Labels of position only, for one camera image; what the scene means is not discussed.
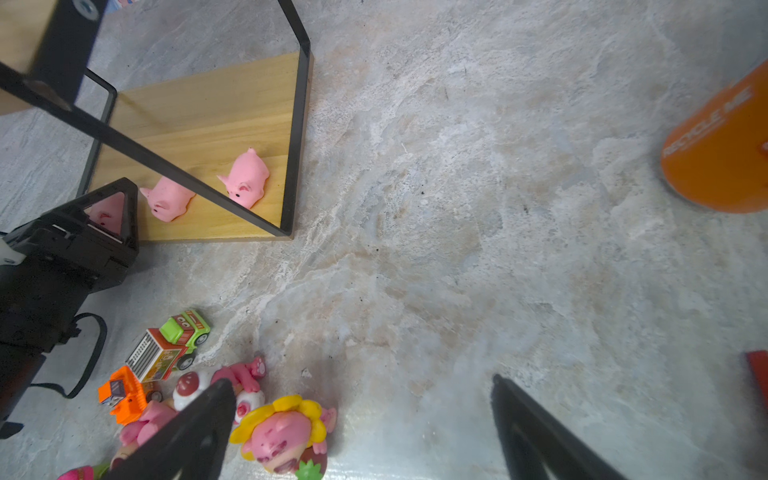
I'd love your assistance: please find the pink green toy car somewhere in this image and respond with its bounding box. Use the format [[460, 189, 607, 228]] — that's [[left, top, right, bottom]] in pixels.
[[57, 463, 110, 480]]

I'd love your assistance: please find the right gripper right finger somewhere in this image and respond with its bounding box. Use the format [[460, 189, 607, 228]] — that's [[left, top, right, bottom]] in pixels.
[[491, 374, 625, 480]]

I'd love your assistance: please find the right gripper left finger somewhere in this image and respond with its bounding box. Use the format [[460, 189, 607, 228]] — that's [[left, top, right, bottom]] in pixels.
[[106, 379, 236, 480]]

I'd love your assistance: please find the orange toy truck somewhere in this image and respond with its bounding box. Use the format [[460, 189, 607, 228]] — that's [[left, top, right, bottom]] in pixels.
[[98, 366, 164, 426]]

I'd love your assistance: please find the red small object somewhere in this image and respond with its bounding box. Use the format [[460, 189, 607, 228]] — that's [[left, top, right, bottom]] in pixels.
[[746, 350, 768, 405]]

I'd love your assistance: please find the pink bear cream toy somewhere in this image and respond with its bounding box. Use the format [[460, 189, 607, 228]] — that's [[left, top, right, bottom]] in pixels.
[[173, 356, 266, 425]]

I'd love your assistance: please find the green box toy truck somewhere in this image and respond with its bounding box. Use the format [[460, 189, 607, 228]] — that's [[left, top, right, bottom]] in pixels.
[[125, 309, 211, 383]]

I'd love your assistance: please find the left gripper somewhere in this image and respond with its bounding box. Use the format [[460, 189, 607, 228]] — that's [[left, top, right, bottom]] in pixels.
[[1, 178, 138, 420]]

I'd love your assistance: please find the wooden three-tier shelf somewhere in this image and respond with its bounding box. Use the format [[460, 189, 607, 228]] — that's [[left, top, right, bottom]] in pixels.
[[1, 1, 298, 231]]

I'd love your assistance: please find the pink pig toy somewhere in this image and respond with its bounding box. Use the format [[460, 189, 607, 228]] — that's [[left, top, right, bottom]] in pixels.
[[217, 148, 270, 209], [88, 192, 125, 236], [139, 177, 196, 223]]

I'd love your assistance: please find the orange soda can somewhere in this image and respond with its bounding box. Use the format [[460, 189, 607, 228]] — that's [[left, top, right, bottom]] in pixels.
[[660, 63, 767, 214]]

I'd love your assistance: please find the pink bear sunflower toy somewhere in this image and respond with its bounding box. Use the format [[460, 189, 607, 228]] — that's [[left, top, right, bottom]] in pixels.
[[230, 392, 338, 479]]

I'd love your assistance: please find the pink bear donut toy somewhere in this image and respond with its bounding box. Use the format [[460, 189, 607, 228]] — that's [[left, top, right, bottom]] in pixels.
[[110, 400, 178, 470]]

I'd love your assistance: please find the pink pig toy on shelf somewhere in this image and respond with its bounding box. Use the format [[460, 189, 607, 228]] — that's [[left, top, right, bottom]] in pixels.
[[217, 148, 270, 209]]

